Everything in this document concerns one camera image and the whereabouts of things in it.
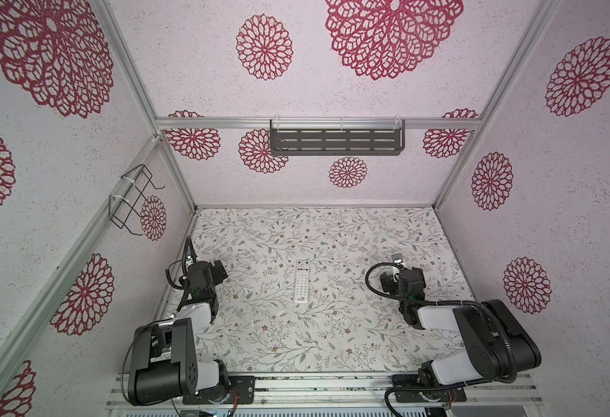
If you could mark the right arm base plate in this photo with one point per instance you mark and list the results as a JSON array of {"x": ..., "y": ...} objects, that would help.
[{"x": 410, "y": 390}]

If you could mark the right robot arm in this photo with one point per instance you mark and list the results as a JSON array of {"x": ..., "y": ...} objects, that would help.
[{"x": 496, "y": 347}]

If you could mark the dark grey wall shelf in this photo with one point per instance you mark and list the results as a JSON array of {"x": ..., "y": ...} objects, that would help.
[{"x": 380, "y": 139}]

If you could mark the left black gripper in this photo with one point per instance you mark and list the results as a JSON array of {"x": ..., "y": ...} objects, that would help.
[{"x": 218, "y": 272}]

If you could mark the aluminium front rail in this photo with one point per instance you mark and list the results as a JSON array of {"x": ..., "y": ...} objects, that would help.
[{"x": 366, "y": 390}]

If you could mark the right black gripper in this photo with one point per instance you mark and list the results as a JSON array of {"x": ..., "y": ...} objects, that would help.
[{"x": 388, "y": 282}]

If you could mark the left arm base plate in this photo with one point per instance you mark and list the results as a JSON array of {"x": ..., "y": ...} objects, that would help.
[{"x": 238, "y": 389}]

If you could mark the white remote control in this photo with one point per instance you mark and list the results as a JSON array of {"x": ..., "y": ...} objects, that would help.
[{"x": 302, "y": 282}]

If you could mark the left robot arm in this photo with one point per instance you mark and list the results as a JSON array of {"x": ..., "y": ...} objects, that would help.
[{"x": 163, "y": 360}]

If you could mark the black wire wall rack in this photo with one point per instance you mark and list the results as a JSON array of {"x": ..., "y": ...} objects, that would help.
[{"x": 139, "y": 210}]

